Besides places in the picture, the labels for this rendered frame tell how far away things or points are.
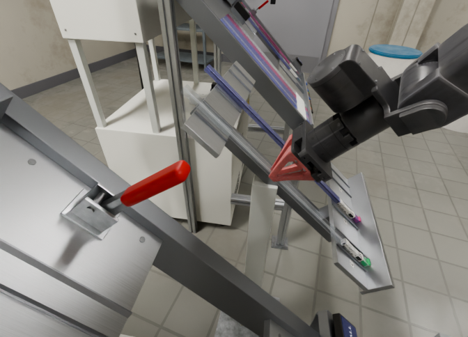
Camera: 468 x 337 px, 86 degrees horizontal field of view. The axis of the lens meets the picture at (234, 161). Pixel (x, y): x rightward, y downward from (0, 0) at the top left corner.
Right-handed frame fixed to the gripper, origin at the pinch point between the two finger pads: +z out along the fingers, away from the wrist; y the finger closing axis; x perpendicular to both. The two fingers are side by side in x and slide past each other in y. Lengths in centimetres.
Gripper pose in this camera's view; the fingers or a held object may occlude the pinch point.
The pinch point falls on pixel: (274, 173)
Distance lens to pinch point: 46.0
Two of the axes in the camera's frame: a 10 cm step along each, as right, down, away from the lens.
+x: 7.1, 6.6, 2.7
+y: -2.3, 5.7, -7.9
